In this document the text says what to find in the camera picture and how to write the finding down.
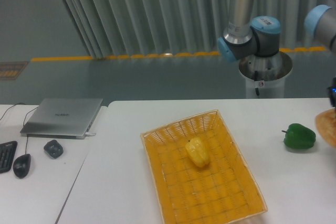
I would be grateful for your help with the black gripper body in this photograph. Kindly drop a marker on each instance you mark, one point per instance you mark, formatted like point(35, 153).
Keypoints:
point(331, 92)

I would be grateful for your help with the black computer mouse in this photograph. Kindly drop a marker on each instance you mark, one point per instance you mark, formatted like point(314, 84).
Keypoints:
point(21, 166)

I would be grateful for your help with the yellow bell pepper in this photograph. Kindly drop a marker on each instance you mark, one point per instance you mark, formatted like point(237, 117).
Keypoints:
point(197, 152)

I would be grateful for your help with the triangular golden bread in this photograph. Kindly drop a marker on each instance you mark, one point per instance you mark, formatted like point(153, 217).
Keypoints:
point(325, 124)

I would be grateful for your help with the yellow woven basket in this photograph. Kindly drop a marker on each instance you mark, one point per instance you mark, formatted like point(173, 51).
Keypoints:
point(222, 191)

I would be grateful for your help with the small black device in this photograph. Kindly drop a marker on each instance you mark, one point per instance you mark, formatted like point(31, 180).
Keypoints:
point(53, 149)

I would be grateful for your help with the green bell pepper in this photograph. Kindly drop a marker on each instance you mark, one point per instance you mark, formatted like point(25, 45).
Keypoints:
point(299, 137)

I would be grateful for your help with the silver laptop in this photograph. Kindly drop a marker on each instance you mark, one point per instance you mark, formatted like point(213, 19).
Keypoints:
point(62, 118)

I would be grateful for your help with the black keyboard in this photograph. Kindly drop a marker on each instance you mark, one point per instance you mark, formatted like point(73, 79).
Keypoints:
point(7, 153)

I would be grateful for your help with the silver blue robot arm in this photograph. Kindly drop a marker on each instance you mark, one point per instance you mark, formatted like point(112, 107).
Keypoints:
point(256, 45)

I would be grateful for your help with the grey pleated curtain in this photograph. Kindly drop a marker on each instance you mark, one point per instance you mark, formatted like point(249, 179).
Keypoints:
point(145, 27)

